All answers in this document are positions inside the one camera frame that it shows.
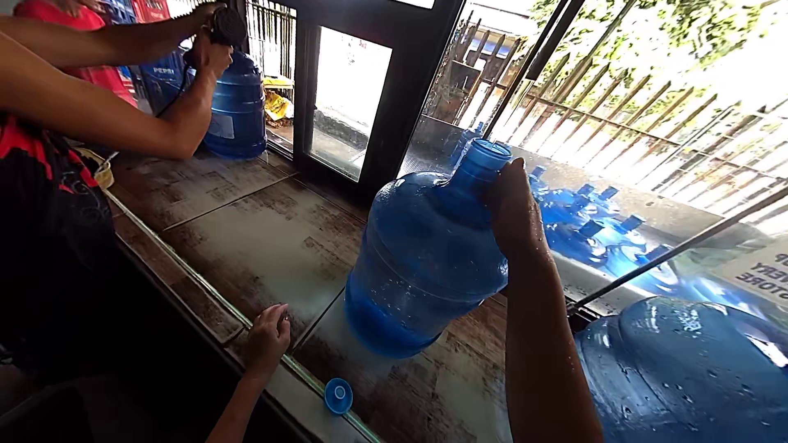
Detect large glass window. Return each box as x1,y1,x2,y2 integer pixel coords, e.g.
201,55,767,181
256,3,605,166
397,0,788,321

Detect slatted fence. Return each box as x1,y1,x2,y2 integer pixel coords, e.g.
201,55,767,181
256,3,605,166
425,12,788,222

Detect person's left hand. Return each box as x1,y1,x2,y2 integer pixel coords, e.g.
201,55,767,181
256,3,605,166
245,303,291,382

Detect large wet blue water jug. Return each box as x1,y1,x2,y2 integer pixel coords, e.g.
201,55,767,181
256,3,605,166
575,297,788,443

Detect yellow plastic bag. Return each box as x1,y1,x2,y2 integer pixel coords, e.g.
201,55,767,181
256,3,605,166
263,75,295,129

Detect translucent blue water jug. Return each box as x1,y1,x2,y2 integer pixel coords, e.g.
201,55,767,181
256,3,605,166
344,138,513,359

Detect red plastic crate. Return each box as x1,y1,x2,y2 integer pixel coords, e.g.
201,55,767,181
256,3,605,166
131,0,171,24

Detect pile of blue water jugs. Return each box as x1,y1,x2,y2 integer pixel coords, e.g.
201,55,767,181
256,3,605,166
452,122,764,317

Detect blue plastic crates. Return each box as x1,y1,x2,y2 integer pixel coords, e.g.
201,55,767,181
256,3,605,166
106,0,195,116

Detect round blue jug cap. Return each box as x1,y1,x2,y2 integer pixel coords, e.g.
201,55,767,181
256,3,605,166
324,378,353,416

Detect blue jug with white label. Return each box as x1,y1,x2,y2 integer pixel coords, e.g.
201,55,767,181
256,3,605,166
202,50,268,161

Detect person's left forearm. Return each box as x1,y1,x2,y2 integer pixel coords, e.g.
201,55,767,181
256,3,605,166
206,371,271,443

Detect leafy green tree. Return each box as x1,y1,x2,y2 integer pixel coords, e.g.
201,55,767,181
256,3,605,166
531,0,788,105

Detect person's right forearm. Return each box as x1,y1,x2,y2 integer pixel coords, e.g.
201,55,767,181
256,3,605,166
505,245,605,443

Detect black framed glass door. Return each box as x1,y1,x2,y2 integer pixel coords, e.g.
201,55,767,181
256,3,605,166
243,0,467,207

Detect black heat gun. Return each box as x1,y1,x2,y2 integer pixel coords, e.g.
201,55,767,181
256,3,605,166
183,6,247,70

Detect white sign with dark letters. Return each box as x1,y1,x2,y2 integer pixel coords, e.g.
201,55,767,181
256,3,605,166
714,234,788,311

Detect person's right hand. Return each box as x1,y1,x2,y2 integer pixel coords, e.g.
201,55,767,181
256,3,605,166
488,158,549,259

